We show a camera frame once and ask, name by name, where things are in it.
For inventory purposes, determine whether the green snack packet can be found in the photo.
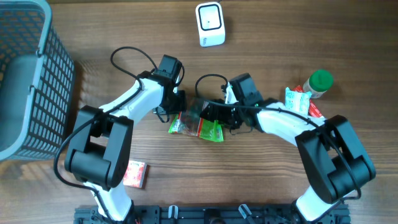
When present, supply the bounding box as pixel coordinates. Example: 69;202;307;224
169;96;224;142

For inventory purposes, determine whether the teal packet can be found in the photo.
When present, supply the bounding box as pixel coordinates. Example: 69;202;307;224
285;87;312;115

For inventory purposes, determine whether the red stick packet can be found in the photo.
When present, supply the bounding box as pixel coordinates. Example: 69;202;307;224
293;85;323;118

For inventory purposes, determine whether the pink tissue pack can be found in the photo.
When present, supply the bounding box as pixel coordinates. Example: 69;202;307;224
123;160;147;189

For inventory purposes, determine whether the green lid jar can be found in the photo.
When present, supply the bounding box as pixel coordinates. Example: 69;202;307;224
303;70;334;98

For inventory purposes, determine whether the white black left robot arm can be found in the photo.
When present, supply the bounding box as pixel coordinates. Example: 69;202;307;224
64;55;185;223

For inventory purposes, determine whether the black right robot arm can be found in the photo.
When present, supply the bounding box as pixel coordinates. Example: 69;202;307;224
200;73;376;223

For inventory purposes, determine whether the grey plastic mesh basket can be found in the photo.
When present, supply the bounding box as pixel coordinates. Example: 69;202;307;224
1;0;75;161

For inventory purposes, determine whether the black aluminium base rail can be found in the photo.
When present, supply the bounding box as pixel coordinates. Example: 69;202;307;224
73;204;351;224

